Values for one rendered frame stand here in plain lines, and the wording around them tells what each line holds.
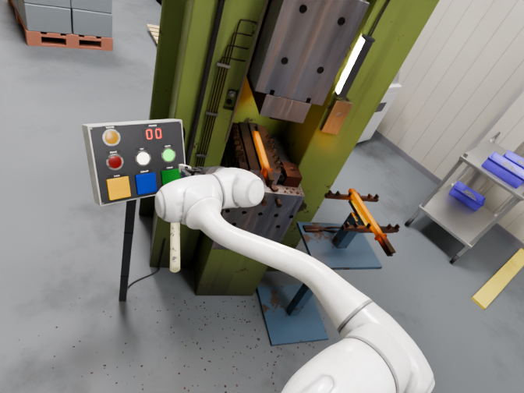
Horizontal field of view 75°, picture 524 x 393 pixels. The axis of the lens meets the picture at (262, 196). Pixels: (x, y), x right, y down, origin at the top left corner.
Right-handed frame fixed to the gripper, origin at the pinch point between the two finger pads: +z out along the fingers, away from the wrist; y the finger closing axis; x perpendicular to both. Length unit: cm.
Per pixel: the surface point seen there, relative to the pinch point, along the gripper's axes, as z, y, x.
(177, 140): 13.1, 4.3, 8.7
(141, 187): 12.4, -12.1, -6.9
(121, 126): 13.1, -16.2, 15.6
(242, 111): 48, 62, 17
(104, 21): 347, 84, 111
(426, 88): 101, 379, 29
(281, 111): -4.3, 43.4, 18.4
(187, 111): 27.4, 17.0, 19.0
